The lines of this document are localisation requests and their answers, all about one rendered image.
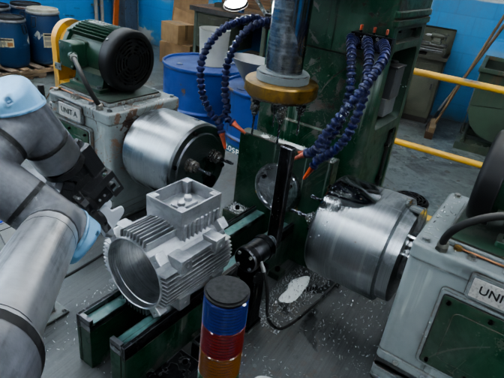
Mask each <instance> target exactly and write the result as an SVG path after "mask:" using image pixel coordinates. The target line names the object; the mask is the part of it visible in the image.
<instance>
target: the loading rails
mask: <svg viewBox="0 0 504 378"><path fill-rule="evenodd" d="M264 217H265V213H263V212H261V211H259V210H257V207H256V206H255V205H253V206H252V207H250V208H249V209H247V210H245V211H243V212H242V213H241V214H239V215H237V216H235V217H234V218H232V219H231V220H228V221H227V223H228V225H229V226H228V227H227V228H225V229H224V232H225V233H226V234H227V235H228V236H230V237H231V238H230V239H229V240H230V241H232V242H230V244H231V245H232V246H231V248H232V250H231V251H232V253H231V254H230V255H232V256H231V257H230V258H231V259H230V260H229V262H228V265H227V266H225V267H224V268H223V270H224V271H223V272H222V275H221V276H224V275H228V276H233V277H236V278H240V277H238V276H237V269H238V267H239V266H238V265H236V260H235V252H236V250H237V249H238V248H240V247H241V246H242V245H246V244H247V243H248V242H250V241H251V239H252V238H253V237H255V236H257V235H259V234H262V231H263V221H264ZM293 228H294V223H293V222H291V223H289V224H288V223H285V222H284V223H283V232H282V236H281V241H280V247H279V248H278V249H277V250H276V251H275V254H274V256H273V257H272V258H270V259H269V260H266V261H265V262H264V263H267V264H269V268H268V274H267V277H268V276H269V277H270V278H273V279H275V280H276V281H279V280H280V279H281V278H282V277H283V276H284V275H285V271H286V270H285V269H284V268H281V267H280V266H281V265H282V264H283V263H284V262H286V261H287V260H288V256H289V252H290V244H291V240H292V235H293ZM204 287H205V286H204ZM204 287H203V288H201V289H199V290H198V291H195V292H193V293H192V294H190V304H189V305H188V306H187V307H185V308H183V309H182V310H180V311H179V310H177V309H175V308H173V309H172V310H171V311H170V312H168V313H167V314H165V315H163V314H162V315H161V316H159V317H156V318H154V317H153V316H152V314H151V313H150V314H149V315H147V316H146V314H144V315H143V313H140V311H138V312H137V309H136V310H134V307H131V305H130V304H129V305H128V302H125V299H122V293H121V292H120V290H119V289H116V290H113V291H112V292H110V293H108V294H107V295H105V296H104V297H102V298H100V299H98V300H97V301H95V302H94V303H92V304H90V305H89V306H87V307H85V308H83V309H82V310H80V311H79V312H77V313H76V322H77V329H78V338H79V354H80V358H81V359H82V360H83V361H84V362H85V363H86V364H87V365H89V366H90V367H91V368H94V367H95V366H97V365H98V364H100V363H101V362H102V361H103V360H105V359H106V358H108V357H109V356H110V357H111V374H112V378H147V377H148V376H150V375H151V374H152V373H153V372H154V371H156V370H157V369H158V368H159V367H160V366H161V365H162V364H164V363H165V362H167V361H168V360H169V359H170V358H171V357H172V356H174V355H175V354H176V353H177V352H178V351H179V350H181V349H182V348H183V347H184V346H185V345H187V344H188V343H189V342H190V341H192V340H193V339H194V338H195V337H196V336H197V335H198V334H199V333H200V332H201V324H202V314H203V296H204Z"/></svg>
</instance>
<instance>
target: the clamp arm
mask: <svg viewBox="0 0 504 378"><path fill-rule="evenodd" d="M295 155H296V147H294V146H291V145H287V144H283V145H281V146H280V152H279V158H278V162H277V172H276V178H275V183H274V193H273V198H272V203H271V213H270V218H269V223H268V233H267V236H269V237H270V238H273V239H272V240H273V242H274V244H275V247H276V250H277V249H278V248H279V247H280V245H281V236H282V232H283V227H284V218H285V214H286V209H287V200H288V196H289V191H290V182H291V178H292V173H293V164H294V160H295Z"/></svg>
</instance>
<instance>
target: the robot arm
mask: <svg viewBox="0 0 504 378"><path fill-rule="evenodd" d="M25 159H26V160H27V161H28V162H29V163H30V164H31V165H32V166H33V167H34V168H35V169H36V171H37V172H38V173H39V174H41V175H42V176H43V177H44V178H45V179H46V183H44V182H43V181H41V180H40V179H39V178H38V177H36V176H35V175H33V174H32V173H30V172H29V171H28V170H27V169H25V168H24V167H22V166H20V165H21V164H22V163H23V161H24V160H25ZM105 172H107V174H106V175H105V174H103V173H105ZM113 178H114V179H115V180H116V181H117V182H118V184H119V186H118V187H117V188H116V189H115V190H113V188H114V187H115V186H116V184H115V182H112V181H111V180H112V179H113ZM123 189H124V187H123V186H122V184H121V182H120V181H119V180H118V178H117V177H116V175H115V174H114V172H113V171H112V170H111V169H108V168H106V167H105V166H104V164H103V163H102V161H101V159H100V158H99V157H98V155H97V154H96V153H95V151H94V149H93V148H92V147H91V145H90V144H88V143H86V142H83V141H81V140H79V139H77V138H76V139H74V138H73V137H72V136H71V135H70V133H69V132H68V130H67V129H66V128H65V126H64V125H63V124H62V123H61V121H60V120H59V118H58V117H57V115H56V114H55V113H54V112H53V110H52V109H51V107H50V106H49V104H48V103H47V100H46V98H45V97H44V96H43V95H42V94H41V93H40V92H39V91H38V90H37V88H36V87H35V86H34V85H33V84H32V83H31V82H30V80H28V79H27V78H25V77H24V76H21V75H19V76H18V75H8V76H3V77H1V78H0V220H1V221H3V222H4V223H6V224H7V225H9V226H11V227H12V228H14V229H15V230H16V232H15V233H14V234H13V235H12V236H11V238H10V239H9V241H8V242H7V243H6V245H5V246H4V247H3V248H2V249H1V251H0V378H41V375H42V373H43V370H44V365H45V361H46V348H45V344H44V340H43V338H42V336H43V333H44V330H45V328H46V326H47V323H48V320H49V318H50V314H51V312H52V310H53V307H54V304H55V302H56V299H57V296H58V294H59V290H60V289H61V286H62V283H63V280H64V279H65V275H66V273H67V270H68V267H69V265H70V264H74V263H77V262H78V261H79V260H81V259H82V258H83V257H84V256H85V254H86V253H87V252H88V251H89V249H90V248H91V247H92V245H93V244H94V243H95V241H96V240H97V237H98V236H99V235H100V234H101V235H102V236H104V237H108V238H112V237H113V236H114V227H115V226H116V224H117V223H118V222H119V219H120V218H121V216H122V215H123V213H124V208H123V207H122V206H119V207H117V208H114V209H111V207H112V202H111V201H110V199H111V198H112V197H113V196H115V197H117V196H118V195H119V194H120V192H121V191H122V190H123Z"/></svg>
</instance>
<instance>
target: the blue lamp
mask: <svg viewBox="0 0 504 378"><path fill-rule="evenodd" d="M249 299H250V298H249ZM249 299H248V300H247V302H246V303H244V304H243V305H241V306H239V307H235V308H232V309H225V308H220V307H216V305H214V304H212V303H211V302H209V301H208V300H207V298H206V297H205V295H204V296H203V305H202V323H203V325H204V326H205V327H206V328H207V329H208V330H209V331H210V332H212V333H214V334H216V335H224V336H227V335H234V334H237V333H239V332H240V331H241V330H242V329H243V328H244V327H245V325H246V322H247V316H248V305H249Z"/></svg>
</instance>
